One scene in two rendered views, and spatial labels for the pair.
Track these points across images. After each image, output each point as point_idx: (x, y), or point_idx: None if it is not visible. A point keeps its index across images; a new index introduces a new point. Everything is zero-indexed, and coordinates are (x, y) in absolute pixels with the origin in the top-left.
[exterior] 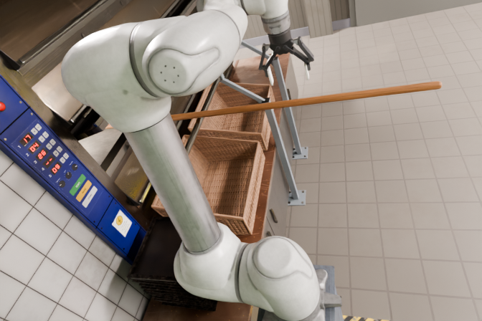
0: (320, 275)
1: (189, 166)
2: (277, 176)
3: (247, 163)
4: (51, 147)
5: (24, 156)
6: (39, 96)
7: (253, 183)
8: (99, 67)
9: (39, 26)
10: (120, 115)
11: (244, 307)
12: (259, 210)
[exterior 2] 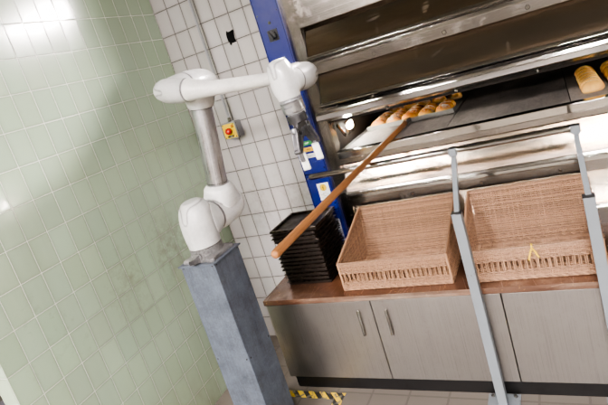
0: (210, 257)
1: (202, 138)
2: (451, 317)
3: (447, 271)
4: None
5: None
6: (320, 81)
7: (386, 267)
8: None
9: (337, 41)
10: None
11: (283, 296)
12: (371, 291)
